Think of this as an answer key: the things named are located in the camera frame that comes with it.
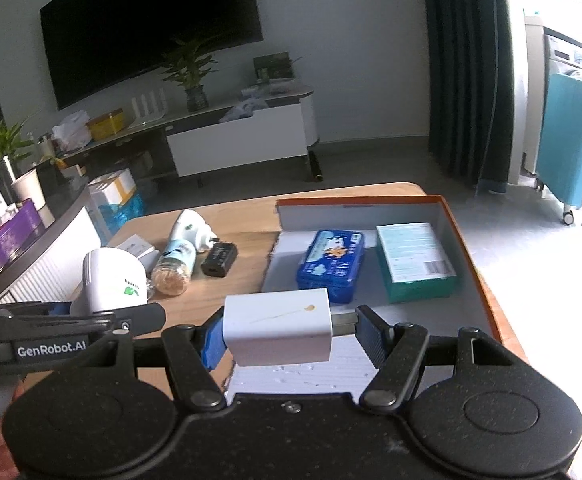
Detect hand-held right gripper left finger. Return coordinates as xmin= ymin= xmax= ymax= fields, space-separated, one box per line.
xmin=56 ymin=307 xmax=227 ymax=412

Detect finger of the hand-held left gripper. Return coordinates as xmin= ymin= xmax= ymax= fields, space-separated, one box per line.
xmin=68 ymin=302 xmax=166 ymax=336
xmin=1 ymin=301 xmax=74 ymax=318

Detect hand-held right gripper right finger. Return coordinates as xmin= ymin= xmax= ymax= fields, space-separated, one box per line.
xmin=355 ymin=305 xmax=529 ymax=413

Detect white round device green logo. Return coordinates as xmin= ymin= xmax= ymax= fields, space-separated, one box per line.
xmin=70 ymin=247 xmax=149 ymax=317

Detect white square charger block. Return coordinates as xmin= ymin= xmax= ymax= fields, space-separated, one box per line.
xmin=222 ymin=288 xmax=333 ymax=368

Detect small white box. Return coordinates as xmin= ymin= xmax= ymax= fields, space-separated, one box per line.
xmin=107 ymin=234 xmax=161 ymax=269

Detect white plug adapter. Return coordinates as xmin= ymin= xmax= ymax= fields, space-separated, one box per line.
xmin=170 ymin=208 xmax=220 ymax=254

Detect orange-edged cardboard box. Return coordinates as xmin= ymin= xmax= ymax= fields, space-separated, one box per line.
xmin=226 ymin=196 xmax=528 ymax=397

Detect curved white cabinet dark top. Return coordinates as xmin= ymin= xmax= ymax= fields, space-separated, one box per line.
xmin=0 ymin=159 xmax=103 ymax=307

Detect clear toothpick bottle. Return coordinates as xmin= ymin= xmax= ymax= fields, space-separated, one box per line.
xmin=151 ymin=239 xmax=197 ymax=297

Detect blue tin case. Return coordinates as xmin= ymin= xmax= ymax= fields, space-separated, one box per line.
xmin=296 ymin=230 xmax=366 ymax=305

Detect purple box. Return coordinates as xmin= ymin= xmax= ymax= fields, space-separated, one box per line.
xmin=0 ymin=198 xmax=43 ymax=284

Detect black power adapter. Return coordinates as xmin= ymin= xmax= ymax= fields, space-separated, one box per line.
xmin=201 ymin=242 xmax=239 ymax=278

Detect teal carton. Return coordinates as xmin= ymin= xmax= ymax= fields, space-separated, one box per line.
xmin=375 ymin=222 xmax=460 ymax=304

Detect blue plastic bag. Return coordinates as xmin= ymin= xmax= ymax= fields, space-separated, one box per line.
xmin=98 ymin=192 xmax=147 ymax=241

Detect white paper cup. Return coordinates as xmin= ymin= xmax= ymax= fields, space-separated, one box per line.
xmin=10 ymin=167 xmax=47 ymax=211

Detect white and orange box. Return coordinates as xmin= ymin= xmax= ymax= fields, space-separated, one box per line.
xmin=86 ymin=168 xmax=137 ymax=211

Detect leafy green plant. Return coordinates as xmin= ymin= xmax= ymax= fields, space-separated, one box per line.
xmin=0 ymin=119 xmax=38 ymax=201

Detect white plastic bag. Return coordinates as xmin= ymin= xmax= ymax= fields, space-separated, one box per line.
xmin=51 ymin=112 xmax=92 ymax=151

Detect yellow box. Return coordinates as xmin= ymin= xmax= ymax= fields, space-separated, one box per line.
xmin=86 ymin=109 xmax=126 ymax=140

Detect white TV stand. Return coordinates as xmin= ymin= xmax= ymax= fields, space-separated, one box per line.
xmin=56 ymin=85 xmax=325 ymax=184

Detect white router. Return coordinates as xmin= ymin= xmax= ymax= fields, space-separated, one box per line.
xmin=130 ymin=87 xmax=168 ymax=129

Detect crumpled white blue cloth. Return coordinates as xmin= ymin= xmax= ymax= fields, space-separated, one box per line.
xmin=218 ymin=99 xmax=270 ymax=124

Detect green plant in glass vase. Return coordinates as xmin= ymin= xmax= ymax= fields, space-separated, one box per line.
xmin=159 ymin=35 xmax=220 ymax=114

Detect blue suitcase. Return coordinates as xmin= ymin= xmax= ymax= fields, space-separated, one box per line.
xmin=535 ymin=72 xmax=582 ymax=227

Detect dark green box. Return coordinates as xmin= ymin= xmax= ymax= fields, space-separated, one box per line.
xmin=253 ymin=52 xmax=295 ymax=84

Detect dark green curtain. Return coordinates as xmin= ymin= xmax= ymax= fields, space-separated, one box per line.
xmin=418 ymin=0 xmax=510 ymax=194

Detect black wall television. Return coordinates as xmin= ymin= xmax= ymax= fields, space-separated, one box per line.
xmin=40 ymin=0 xmax=264 ymax=111

